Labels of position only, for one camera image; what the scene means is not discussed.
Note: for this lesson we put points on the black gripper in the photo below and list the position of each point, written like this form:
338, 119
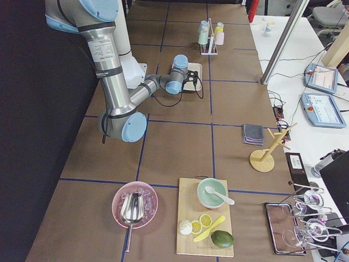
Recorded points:
188, 76

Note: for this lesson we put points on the cream rabbit tray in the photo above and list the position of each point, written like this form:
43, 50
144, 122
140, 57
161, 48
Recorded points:
190, 86

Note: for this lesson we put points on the green cup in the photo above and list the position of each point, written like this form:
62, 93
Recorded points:
203, 37

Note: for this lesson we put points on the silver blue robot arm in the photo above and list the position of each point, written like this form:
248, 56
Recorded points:
102, 24

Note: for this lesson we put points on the pink cup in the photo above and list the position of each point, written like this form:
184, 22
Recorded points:
219, 38

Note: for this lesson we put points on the cream white cup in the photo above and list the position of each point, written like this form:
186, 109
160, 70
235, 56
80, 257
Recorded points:
203, 28

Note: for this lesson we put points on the blue cup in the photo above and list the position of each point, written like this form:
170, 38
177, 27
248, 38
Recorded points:
204, 23

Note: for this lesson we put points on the yellow cup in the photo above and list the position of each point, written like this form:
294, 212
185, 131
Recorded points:
217, 30

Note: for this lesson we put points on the paper cup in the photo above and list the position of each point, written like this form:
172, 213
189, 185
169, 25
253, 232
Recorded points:
269, 28

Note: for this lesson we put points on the black glass rack tray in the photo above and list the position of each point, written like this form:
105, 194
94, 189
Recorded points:
281, 224

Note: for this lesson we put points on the grey folded cloth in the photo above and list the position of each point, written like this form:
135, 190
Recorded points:
252, 134

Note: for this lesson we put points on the wooden mug tree stand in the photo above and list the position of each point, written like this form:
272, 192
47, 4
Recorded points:
262, 160

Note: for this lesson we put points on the white spoon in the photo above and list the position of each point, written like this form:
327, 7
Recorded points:
211, 190

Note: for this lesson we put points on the blue teach pendant far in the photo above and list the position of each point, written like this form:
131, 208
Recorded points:
321, 78

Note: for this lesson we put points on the blue teach pendant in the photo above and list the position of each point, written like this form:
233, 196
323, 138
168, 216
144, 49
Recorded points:
321, 78
322, 110

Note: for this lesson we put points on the bamboo cutting board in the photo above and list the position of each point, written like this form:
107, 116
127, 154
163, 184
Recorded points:
190, 208

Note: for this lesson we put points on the pink ice bowl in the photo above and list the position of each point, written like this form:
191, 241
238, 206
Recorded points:
150, 201

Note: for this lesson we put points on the blue teach pendant near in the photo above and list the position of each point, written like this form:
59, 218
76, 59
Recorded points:
322, 110

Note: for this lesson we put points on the metal ice scoop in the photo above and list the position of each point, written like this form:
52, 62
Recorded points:
131, 213

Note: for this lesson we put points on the lemon slice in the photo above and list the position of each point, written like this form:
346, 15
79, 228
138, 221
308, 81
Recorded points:
205, 220
196, 227

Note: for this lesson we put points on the black box with label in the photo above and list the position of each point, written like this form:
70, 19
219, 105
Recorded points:
296, 168

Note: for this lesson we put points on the office chair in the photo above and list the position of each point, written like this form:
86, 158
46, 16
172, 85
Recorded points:
330, 19

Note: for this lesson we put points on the yellow plastic knife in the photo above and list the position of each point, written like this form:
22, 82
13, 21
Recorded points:
206, 233

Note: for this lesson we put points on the green avocado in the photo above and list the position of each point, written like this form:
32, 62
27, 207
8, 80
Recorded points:
222, 239

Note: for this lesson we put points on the wine glass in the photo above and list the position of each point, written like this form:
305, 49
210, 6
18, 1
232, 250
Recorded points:
310, 200
314, 230

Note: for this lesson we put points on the white wire cup rack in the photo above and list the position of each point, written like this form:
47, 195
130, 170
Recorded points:
209, 49

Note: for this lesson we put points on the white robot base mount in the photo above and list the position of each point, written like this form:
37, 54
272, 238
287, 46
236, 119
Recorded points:
134, 72

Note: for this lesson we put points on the aluminium frame post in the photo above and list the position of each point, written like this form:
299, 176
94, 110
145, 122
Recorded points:
291, 24

